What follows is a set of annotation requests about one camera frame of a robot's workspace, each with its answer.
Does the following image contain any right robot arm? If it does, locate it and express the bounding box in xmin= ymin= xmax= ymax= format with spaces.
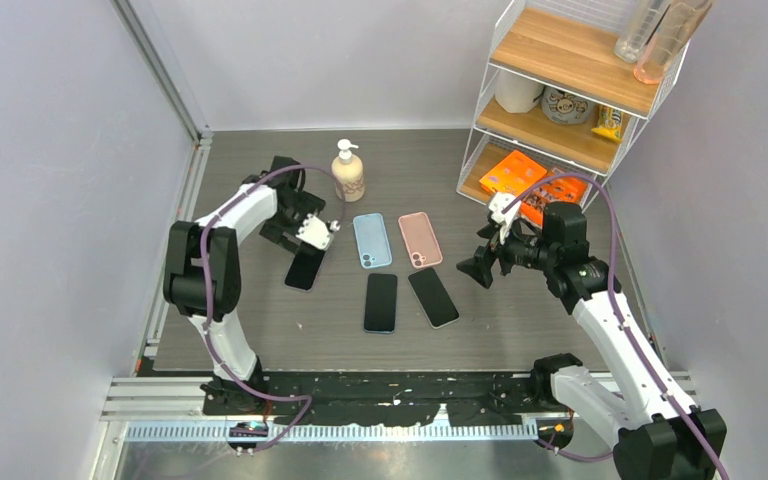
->
xmin=457 ymin=194 xmax=727 ymax=479

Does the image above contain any cream lotion pump bottle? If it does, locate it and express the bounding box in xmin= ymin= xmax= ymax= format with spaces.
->
xmin=331 ymin=139 xmax=365 ymax=203

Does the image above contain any light blue phone case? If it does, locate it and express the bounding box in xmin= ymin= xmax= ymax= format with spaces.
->
xmin=352 ymin=213 xmax=393 ymax=269

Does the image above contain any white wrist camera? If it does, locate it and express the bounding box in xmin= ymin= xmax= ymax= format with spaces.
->
xmin=295 ymin=214 xmax=341 ymax=251
xmin=487 ymin=192 xmax=521 ymax=245

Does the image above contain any dark phone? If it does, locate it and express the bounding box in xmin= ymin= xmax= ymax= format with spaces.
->
xmin=284 ymin=246 xmax=326 ymax=292

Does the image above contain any pink phone case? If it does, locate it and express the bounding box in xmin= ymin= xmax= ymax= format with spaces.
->
xmin=398 ymin=212 xmax=443 ymax=269

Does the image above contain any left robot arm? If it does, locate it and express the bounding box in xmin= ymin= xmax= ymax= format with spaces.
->
xmin=162 ymin=156 xmax=340 ymax=414

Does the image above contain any yellow snack packet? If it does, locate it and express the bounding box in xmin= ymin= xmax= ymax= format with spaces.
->
xmin=591 ymin=105 xmax=625 ymax=143

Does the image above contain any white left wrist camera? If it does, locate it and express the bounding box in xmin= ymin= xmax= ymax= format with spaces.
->
xmin=295 ymin=214 xmax=341 ymax=251

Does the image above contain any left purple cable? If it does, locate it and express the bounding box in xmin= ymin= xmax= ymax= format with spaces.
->
xmin=199 ymin=164 xmax=348 ymax=458

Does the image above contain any black smartphone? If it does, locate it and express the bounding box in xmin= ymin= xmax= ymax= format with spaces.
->
xmin=408 ymin=268 xmax=460 ymax=329

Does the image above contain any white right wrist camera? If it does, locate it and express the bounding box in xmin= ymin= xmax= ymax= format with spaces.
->
xmin=487 ymin=192 xmax=521 ymax=245

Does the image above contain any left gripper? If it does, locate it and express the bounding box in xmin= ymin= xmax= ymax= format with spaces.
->
xmin=260 ymin=191 xmax=325 ymax=254

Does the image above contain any white wire shelf rack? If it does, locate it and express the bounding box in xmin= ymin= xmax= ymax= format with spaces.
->
xmin=456 ymin=0 xmax=685 ymax=204

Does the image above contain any white paper roll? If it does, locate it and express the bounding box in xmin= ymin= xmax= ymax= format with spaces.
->
xmin=494 ymin=70 xmax=545 ymax=114

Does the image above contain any orange cardboard box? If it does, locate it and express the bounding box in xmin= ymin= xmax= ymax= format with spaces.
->
xmin=520 ymin=177 xmax=588 ymax=228

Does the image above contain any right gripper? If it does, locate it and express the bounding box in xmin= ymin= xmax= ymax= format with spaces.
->
xmin=458 ymin=214 xmax=558 ymax=289

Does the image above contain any clear plastic bottle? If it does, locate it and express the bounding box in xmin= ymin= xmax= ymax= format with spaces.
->
xmin=613 ymin=0 xmax=671 ymax=63

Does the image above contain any cartoon printed tin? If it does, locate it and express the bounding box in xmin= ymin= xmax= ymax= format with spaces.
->
xmin=541 ymin=86 xmax=597 ymax=125

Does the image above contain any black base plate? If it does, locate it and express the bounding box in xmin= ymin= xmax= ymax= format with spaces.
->
xmin=200 ymin=371 xmax=570 ymax=427

